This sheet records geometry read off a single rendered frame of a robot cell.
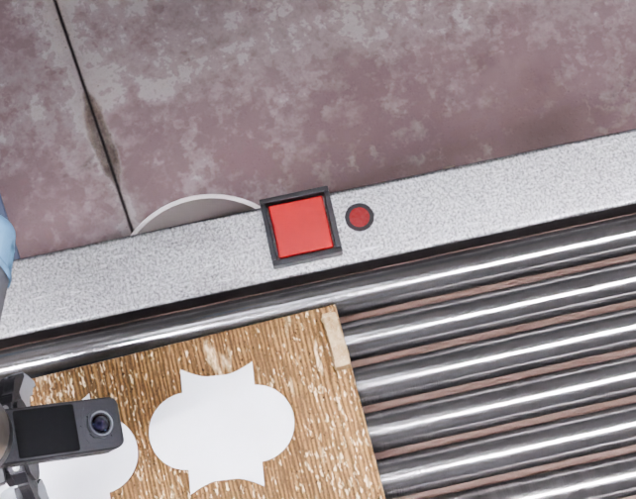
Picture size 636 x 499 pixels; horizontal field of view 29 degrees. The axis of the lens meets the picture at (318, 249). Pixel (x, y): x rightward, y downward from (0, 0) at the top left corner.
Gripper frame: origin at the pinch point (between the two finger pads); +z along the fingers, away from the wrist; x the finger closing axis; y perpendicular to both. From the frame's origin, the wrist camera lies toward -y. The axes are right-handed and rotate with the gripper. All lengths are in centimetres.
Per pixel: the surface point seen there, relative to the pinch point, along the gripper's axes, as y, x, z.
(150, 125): -10, -72, 102
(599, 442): -54, 11, 11
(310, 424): -25.1, 2.2, 8.9
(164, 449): -10.2, 1.1, 8.1
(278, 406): -22.4, -0.3, 8.1
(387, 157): -52, -54, 102
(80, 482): -1.2, 2.4, 8.1
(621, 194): -64, -14, 11
